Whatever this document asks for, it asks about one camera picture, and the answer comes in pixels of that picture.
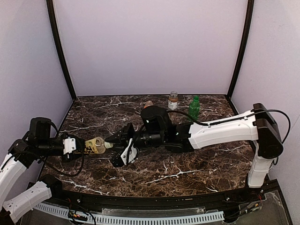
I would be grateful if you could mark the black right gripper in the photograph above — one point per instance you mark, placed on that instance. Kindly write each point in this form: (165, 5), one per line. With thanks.
(129, 134)

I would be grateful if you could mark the white slotted cable duct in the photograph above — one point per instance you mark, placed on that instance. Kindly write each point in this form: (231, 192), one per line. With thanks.
(133, 217)

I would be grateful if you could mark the green plastic soda bottle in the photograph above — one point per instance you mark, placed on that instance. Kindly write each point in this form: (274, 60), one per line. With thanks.
(194, 108)

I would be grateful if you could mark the black front table rail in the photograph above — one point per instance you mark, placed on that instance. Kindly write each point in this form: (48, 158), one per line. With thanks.
(225, 200)

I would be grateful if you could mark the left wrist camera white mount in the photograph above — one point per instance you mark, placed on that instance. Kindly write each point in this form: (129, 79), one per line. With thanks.
(69, 145)

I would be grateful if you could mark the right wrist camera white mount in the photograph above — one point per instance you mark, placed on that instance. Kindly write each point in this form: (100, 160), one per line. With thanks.
(125, 155)

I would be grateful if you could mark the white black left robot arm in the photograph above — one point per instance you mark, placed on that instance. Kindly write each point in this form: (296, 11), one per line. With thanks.
(36, 145)

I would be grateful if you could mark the black right frame post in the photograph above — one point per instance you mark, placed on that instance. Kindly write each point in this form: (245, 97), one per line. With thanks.
(242, 48)

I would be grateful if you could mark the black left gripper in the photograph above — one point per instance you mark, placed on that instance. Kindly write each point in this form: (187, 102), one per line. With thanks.
(76, 146)

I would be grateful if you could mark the black frame post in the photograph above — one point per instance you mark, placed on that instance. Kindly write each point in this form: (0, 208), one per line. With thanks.
(59, 49)
(242, 48)

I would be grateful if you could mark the cream bottle cap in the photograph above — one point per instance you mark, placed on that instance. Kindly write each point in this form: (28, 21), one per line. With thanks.
(108, 145)

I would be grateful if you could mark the beige label tea bottle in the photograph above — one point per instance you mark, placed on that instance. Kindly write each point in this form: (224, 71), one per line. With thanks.
(95, 146)

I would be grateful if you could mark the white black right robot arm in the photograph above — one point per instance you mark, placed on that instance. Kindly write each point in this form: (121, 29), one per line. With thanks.
(158, 130)

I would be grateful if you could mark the brown drink bottle white label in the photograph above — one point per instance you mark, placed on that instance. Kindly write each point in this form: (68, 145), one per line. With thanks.
(173, 101)

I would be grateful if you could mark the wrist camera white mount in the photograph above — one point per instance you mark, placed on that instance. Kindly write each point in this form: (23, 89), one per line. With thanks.
(69, 145)
(125, 155)

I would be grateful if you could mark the black left frame post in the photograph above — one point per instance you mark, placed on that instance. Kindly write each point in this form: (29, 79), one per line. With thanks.
(59, 49)

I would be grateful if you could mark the orange juice bottle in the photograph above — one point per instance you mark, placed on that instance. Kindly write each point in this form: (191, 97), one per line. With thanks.
(148, 103)

